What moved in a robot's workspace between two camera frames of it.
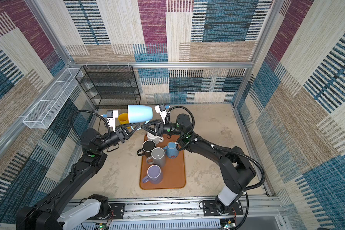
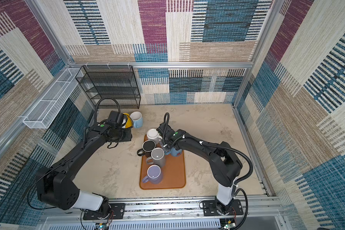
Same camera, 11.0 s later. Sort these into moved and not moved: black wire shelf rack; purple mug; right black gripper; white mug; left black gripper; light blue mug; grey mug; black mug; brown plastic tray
Moved: light blue mug; left black gripper; right black gripper
Not moved: white mug; grey mug; purple mug; brown plastic tray; black mug; black wire shelf rack
